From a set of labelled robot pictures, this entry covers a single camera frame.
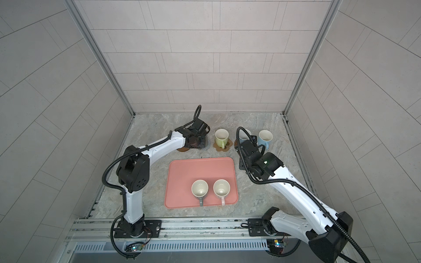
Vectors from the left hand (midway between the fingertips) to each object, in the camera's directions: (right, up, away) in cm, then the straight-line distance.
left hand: (205, 140), depth 93 cm
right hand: (+20, -8, -17) cm, 27 cm away
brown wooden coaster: (+18, -3, +9) cm, 20 cm away
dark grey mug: (-3, +2, -26) cm, 26 cm away
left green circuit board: (-25, -40, -28) cm, 55 cm away
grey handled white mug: (-2, -23, -12) cm, 26 cm away
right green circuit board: (+32, -42, -25) cm, 58 cm away
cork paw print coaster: (+14, -4, +7) cm, 16 cm away
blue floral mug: (+22, +2, +4) cm, 23 cm away
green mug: (+9, +2, +2) cm, 10 cm away
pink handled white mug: (+9, -23, -12) cm, 27 cm away
